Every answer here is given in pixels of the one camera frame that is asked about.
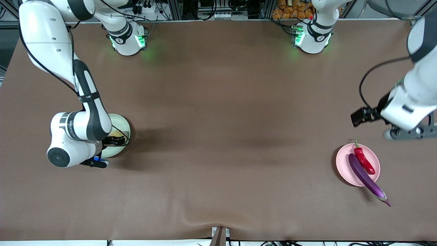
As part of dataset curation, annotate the white power strip with plugs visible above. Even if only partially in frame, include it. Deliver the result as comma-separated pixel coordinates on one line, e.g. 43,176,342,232
131,0,157,14

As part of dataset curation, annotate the light green round plate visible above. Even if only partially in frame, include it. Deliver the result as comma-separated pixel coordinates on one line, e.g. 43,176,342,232
99,114,131,158

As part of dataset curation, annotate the pink round plate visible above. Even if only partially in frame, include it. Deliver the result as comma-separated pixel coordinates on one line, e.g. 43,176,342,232
336,143,381,187

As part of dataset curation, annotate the long purple eggplant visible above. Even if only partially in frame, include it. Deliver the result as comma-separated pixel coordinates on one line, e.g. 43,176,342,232
348,153,392,207

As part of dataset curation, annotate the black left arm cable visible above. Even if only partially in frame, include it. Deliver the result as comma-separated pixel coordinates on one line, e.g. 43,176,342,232
358,56,411,110

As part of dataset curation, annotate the red chili pepper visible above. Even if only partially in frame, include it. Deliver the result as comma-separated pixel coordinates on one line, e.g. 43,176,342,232
353,138,376,175

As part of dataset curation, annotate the brown table cover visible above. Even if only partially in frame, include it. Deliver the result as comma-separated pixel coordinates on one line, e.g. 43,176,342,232
0,19,437,241

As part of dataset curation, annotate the bag of orange snacks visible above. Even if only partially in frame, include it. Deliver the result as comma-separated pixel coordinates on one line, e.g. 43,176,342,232
272,0,313,19

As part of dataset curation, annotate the grey metal bracket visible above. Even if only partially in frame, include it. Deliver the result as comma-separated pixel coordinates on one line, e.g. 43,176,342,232
210,227,230,246

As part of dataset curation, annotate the aluminium frame post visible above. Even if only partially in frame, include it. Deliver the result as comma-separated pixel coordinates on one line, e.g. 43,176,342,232
169,0,183,20

